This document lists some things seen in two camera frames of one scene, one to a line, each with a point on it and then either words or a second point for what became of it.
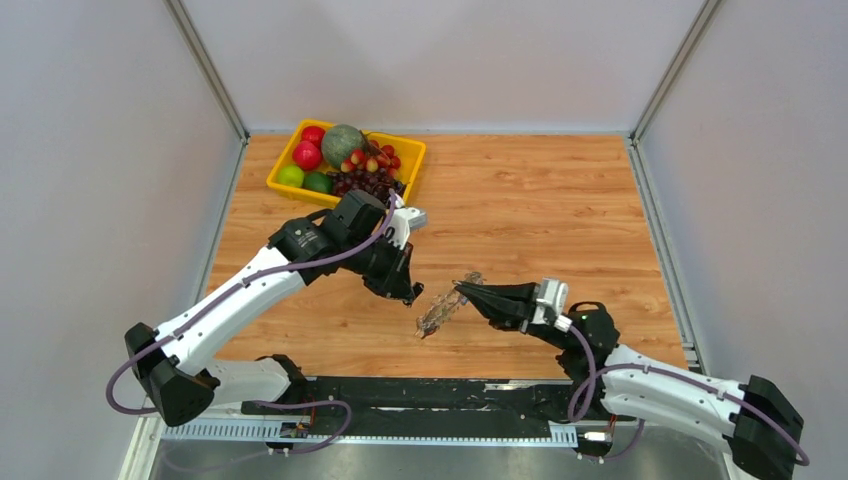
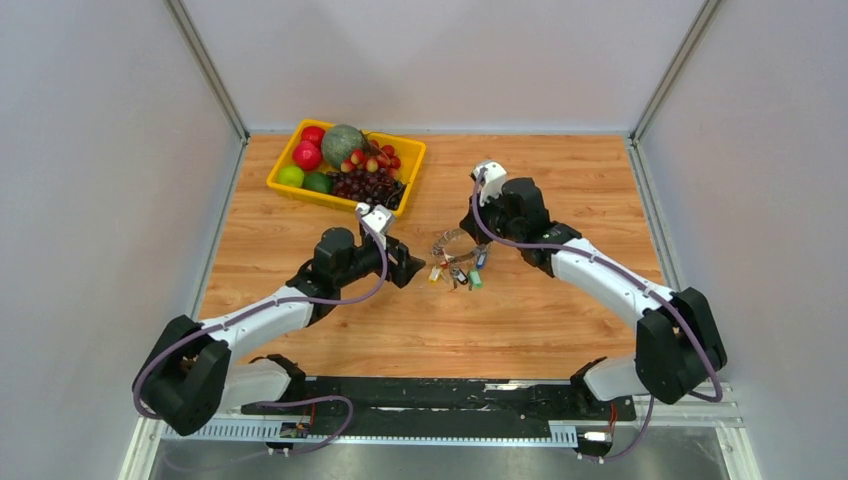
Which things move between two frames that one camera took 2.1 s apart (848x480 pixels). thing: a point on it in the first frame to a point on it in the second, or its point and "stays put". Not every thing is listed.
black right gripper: (504, 305) to (472, 224)
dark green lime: (318, 181) stays put
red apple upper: (314, 134) stays put
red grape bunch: (373, 157) stays put
